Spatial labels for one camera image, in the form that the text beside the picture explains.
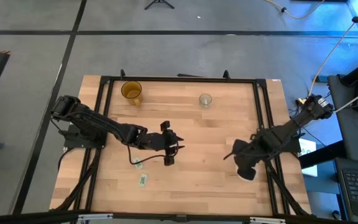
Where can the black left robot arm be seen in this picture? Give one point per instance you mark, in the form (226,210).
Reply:
(104,123)

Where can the green stevia packet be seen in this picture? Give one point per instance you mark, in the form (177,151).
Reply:
(138,163)
(143,180)

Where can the dark grey desk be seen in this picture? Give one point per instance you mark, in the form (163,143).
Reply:
(353,130)

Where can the clear glass cup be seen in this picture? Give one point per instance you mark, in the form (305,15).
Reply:
(205,100)

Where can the black aluminium table frame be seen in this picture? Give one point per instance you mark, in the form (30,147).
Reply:
(182,79)

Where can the black tripod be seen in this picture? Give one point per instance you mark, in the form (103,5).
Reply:
(158,3)

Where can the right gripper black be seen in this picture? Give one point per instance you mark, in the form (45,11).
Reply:
(245,161)

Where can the silver metal bracket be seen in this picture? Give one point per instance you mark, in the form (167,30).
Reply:
(267,220)
(95,216)

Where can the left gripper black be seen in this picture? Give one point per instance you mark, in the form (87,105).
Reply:
(166,143)

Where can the white paper sheet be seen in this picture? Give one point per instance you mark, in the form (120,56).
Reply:
(308,152)

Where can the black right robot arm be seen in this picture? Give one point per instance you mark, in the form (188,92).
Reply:
(291,127)

